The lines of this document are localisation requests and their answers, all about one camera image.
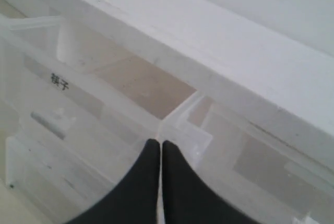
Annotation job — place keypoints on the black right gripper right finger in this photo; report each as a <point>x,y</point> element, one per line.
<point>187,198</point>

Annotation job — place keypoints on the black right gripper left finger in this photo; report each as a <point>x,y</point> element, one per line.
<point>134,198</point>

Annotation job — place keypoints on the clear drawer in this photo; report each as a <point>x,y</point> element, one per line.
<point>82,121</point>
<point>255,172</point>

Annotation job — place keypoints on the white translucent drawer cabinet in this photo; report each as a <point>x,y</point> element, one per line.
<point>280,85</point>

